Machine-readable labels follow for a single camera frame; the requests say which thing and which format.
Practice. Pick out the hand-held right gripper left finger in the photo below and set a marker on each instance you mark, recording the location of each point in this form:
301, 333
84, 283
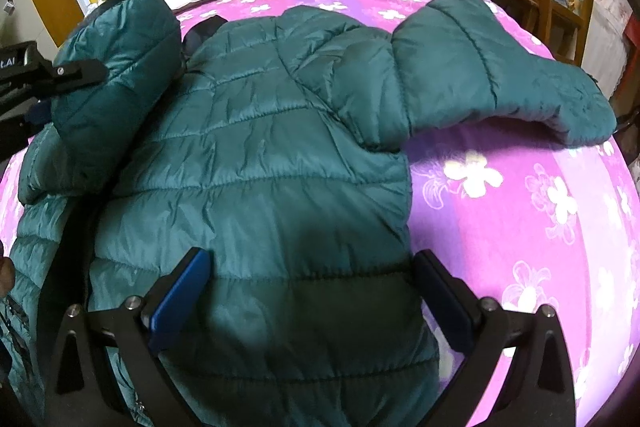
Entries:
182, 297

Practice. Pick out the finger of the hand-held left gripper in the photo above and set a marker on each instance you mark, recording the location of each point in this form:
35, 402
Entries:
75, 74
40, 113

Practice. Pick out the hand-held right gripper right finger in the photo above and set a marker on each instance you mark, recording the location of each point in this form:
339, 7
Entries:
445, 302

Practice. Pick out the green puffer jacket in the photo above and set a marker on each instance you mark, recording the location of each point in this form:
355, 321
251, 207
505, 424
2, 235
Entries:
280, 157

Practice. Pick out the wooden door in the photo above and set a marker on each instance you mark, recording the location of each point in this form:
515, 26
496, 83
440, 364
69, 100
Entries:
55, 2

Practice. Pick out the pink floral bed sheet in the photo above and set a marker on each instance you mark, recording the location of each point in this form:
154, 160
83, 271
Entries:
500, 232

